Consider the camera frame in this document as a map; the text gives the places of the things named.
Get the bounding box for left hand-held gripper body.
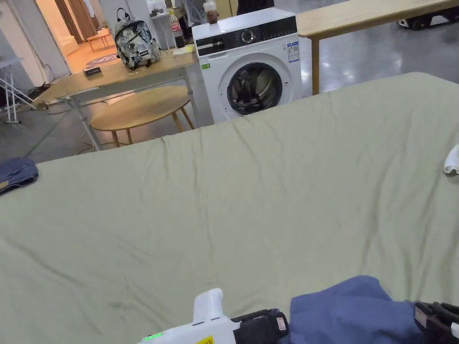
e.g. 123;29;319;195
138;288;260;344

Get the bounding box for blue garment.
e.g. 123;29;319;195
288;275;431;344

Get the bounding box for bed with pale green sheet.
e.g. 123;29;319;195
0;71;459;344

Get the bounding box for white cloth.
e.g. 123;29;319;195
443;144;459;176

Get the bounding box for round wooden low table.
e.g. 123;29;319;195
89;86;196;148

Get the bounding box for folded blue jeans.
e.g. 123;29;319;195
0;157;39;196

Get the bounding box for white washing machine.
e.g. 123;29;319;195
191;0;306;125

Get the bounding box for rectangular wooden table with backpack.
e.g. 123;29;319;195
32;7;202;152

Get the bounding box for white folding rack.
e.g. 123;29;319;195
0;57;37;125

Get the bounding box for small wooden side table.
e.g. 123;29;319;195
87;30;113;52

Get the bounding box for long wooden table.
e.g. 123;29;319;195
295;0;459;96

